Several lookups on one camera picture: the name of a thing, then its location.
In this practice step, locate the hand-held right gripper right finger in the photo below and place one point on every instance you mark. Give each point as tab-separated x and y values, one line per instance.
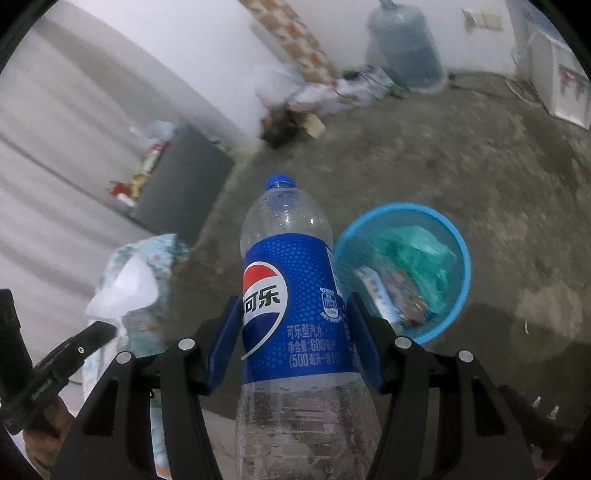
364	341

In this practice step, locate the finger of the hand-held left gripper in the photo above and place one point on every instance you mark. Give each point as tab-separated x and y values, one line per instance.
87	346

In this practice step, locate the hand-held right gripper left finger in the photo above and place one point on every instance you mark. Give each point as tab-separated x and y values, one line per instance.
227	337

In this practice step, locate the white paper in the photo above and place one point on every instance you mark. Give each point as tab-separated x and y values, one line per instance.
124	286

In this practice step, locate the cola bottle with blue label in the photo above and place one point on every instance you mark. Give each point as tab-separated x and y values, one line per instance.
293	295

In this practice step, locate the blue plastic basin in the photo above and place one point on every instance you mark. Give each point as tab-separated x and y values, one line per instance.
406	217

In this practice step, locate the person's left hand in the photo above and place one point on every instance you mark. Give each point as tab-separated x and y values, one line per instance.
46	429

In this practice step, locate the blue and white wrapper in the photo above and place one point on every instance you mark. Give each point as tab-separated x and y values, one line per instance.
375	290

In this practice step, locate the colourful snack wrapper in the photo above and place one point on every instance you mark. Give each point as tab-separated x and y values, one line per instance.
413	302

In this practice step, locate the teal plastic bag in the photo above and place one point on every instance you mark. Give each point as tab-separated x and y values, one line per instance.
415	258

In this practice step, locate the floral blue bed sheet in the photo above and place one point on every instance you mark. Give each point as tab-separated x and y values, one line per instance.
152	258

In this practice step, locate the red thermos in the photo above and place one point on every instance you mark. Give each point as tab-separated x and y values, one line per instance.
121	190

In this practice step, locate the grey cabinet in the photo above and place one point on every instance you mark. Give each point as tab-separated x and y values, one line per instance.
184	180

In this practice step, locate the clear plastic bottle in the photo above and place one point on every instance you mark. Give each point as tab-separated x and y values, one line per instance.
159	131

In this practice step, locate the dark furry thing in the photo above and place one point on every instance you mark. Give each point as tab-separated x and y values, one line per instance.
281	127

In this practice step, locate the small cardboard piece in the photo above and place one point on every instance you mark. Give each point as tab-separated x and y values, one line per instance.
315	125

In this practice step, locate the white plastic bag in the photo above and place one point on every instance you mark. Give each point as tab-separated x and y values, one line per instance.
277	87

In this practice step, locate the large blue water jug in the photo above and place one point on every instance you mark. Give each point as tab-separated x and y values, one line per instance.
404	41

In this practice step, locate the patterned cardboard board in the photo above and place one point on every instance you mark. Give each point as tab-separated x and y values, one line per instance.
295	32

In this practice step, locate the white appliance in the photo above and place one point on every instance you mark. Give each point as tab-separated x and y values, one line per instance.
561	78

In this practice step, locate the paper on wall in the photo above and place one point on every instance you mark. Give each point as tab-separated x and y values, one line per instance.
482	19

